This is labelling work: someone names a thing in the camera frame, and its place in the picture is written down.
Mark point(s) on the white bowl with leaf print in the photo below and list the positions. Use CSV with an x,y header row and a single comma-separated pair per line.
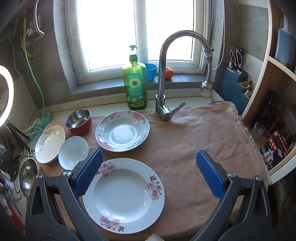
x,y
49,146

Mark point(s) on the red plastic board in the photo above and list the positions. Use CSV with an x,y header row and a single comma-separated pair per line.
x,y
17,220

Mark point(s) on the black tripod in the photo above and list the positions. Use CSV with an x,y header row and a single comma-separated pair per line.
x,y
18,134

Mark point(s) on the pink towel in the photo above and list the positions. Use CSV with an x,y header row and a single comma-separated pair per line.
x,y
185,139

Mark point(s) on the teal power strip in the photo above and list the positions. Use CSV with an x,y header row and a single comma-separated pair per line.
x,y
47,119

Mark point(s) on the pale green bowl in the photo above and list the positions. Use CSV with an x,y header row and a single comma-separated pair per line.
x,y
71,153

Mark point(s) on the floral white plate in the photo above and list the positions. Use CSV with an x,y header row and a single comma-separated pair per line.
x,y
122,134
122,199

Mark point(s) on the black and red printed box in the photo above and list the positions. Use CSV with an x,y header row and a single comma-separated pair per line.
x,y
275,148

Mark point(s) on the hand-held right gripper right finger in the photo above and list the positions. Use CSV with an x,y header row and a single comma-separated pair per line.
x,y
210,173

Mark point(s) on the large steel bowl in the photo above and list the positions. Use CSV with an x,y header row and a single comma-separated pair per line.
x,y
27,173

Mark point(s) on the blue-grey box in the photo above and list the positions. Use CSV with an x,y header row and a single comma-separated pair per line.
x,y
284,46

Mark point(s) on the blue knife holder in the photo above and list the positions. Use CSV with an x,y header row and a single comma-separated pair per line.
x,y
231,88

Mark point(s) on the white framed window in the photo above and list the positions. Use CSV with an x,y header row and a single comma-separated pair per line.
x,y
111,34

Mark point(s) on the black kitchen scissors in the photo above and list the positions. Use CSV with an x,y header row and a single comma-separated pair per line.
x,y
237,58

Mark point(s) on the red steel bowl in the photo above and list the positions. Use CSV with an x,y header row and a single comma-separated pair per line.
x,y
79,129

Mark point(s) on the steel kitchen faucet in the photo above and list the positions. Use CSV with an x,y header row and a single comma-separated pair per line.
x,y
161,69

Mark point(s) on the orange fruit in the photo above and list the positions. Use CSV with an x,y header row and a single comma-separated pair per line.
x,y
169,73

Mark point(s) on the green dish soap bottle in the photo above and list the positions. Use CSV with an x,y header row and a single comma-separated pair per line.
x,y
135,88

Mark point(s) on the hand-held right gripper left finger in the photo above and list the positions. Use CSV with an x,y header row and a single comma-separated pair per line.
x,y
89,172

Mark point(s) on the wooden shelf unit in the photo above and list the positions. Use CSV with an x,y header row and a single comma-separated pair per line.
x,y
261,76

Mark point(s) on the glass jar on shelf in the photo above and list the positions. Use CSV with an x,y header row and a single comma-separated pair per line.
x,y
257,131

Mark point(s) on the blue plastic cup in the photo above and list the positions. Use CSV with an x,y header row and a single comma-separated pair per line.
x,y
151,71

